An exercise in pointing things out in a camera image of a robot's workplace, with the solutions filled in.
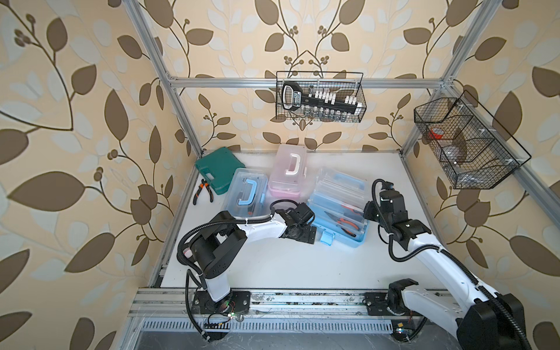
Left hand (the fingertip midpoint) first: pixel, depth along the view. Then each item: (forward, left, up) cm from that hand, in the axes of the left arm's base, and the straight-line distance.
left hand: (304, 233), depth 89 cm
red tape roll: (+26, -49, +32) cm, 64 cm away
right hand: (+7, -24, +11) cm, 28 cm away
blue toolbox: (+9, -14, +10) cm, 19 cm away
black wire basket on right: (+15, -56, +33) cm, 67 cm away
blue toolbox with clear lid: (+13, +23, +9) cm, 28 cm away
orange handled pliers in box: (+4, -17, 0) cm, 17 cm away
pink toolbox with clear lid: (+24, +7, +10) cm, 27 cm away
